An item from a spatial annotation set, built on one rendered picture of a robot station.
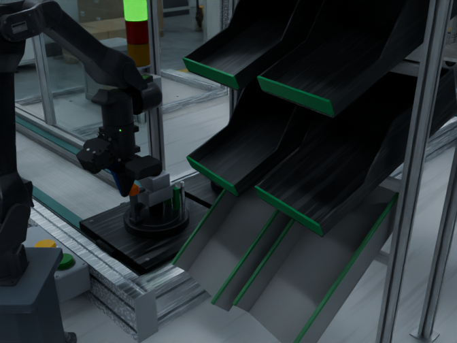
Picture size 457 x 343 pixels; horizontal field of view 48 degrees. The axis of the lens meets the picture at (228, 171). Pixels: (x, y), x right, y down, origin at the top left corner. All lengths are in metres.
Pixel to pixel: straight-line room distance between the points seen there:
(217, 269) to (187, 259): 0.06
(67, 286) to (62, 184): 0.48
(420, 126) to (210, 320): 0.56
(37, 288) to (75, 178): 0.69
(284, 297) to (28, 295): 0.38
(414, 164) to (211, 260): 0.39
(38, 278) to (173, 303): 0.28
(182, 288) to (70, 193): 0.52
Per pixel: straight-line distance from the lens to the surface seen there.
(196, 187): 1.26
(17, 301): 0.81
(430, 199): 1.54
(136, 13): 1.18
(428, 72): 0.67
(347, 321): 1.05
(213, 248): 0.91
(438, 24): 0.66
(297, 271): 0.82
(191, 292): 1.03
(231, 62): 0.76
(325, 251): 0.81
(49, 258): 0.89
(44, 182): 1.49
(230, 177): 0.78
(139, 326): 0.98
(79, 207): 1.33
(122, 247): 1.05
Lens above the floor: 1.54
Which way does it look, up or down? 25 degrees down
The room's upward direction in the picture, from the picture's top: straight up
